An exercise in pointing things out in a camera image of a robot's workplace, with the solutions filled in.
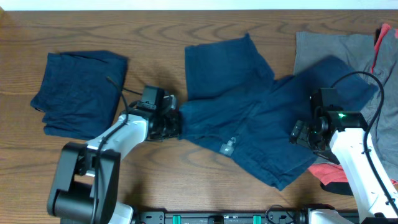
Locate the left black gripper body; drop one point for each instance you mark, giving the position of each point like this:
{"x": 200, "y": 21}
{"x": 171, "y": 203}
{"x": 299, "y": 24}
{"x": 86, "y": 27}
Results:
{"x": 171, "y": 123}

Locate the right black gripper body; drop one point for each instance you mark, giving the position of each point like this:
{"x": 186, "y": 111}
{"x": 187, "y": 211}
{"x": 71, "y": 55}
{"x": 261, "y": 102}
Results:
{"x": 307, "y": 137}

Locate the navy blue shorts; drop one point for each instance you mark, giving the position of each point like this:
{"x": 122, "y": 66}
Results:
{"x": 237, "y": 108}

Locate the grey shorts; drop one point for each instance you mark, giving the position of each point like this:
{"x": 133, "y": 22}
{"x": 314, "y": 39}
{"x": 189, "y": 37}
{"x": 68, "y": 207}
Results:
{"x": 362, "y": 53}

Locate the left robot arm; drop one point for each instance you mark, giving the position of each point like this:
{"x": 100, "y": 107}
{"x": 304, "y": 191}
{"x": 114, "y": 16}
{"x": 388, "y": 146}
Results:
{"x": 85, "y": 184}

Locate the folded navy shorts left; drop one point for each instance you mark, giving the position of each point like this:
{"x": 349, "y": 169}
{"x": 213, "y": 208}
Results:
{"x": 79, "y": 93}

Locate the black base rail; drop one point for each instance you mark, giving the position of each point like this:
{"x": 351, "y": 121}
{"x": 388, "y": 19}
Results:
{"x": 274, "y": 214}

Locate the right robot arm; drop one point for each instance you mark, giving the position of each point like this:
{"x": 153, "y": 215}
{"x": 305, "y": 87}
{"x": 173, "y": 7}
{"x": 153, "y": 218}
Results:
{"x": 340, "y": 137}

